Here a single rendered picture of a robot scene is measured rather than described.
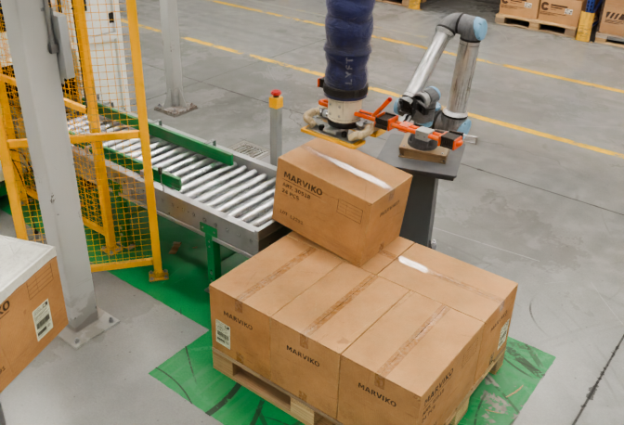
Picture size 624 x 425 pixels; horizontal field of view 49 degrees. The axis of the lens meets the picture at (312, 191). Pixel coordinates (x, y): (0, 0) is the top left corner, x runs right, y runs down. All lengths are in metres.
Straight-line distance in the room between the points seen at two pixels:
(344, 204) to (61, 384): 1.72
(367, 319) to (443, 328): 0.35
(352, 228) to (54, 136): 1.53
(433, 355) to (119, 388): 1.62
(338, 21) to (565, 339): 2.23
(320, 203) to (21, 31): 1.62
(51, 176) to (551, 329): 2.88
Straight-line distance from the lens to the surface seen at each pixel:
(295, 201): 3.63
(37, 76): 3.41
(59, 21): 3.37
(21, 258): 2.93
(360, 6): 3.22
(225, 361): 3.66
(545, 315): 4.37
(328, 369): 3.13
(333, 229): 3.54
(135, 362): 3.87
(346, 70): 3.31
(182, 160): 4.65
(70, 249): 3.82
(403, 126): 3.27
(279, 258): 3.60
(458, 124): 4.08
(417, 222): 4.44
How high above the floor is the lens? 2.55
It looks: 28 degrees down
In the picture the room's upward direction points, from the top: 2 degrees clockwise
